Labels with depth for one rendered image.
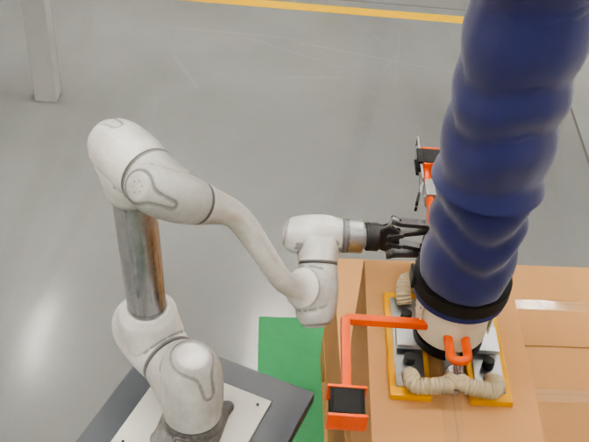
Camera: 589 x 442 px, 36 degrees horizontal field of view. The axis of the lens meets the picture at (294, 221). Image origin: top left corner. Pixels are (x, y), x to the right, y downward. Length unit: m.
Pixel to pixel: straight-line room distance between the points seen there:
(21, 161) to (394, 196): 1.86
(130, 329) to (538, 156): 1.12
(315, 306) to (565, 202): 2.61
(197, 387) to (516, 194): 0.91
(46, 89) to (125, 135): 3.11
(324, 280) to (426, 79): 3.31
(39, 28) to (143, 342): 2.82
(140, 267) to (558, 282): 1.70
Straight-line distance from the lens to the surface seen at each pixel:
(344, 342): 2.05
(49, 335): 3.75
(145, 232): 2.10
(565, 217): 4.57
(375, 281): 2.41
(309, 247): 2.27
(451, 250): 1.93
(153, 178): 1.83
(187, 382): 2.22
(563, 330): 3.18
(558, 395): 2.98
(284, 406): 2.50
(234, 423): 2.45
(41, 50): 4.94
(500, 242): 1.91
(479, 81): 1.69
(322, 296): 2.24
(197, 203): 1.89
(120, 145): 1.94
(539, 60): 1.64
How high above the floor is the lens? 2.71
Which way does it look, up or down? 40 degrees down
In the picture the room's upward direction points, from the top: 5 degrees clockwise
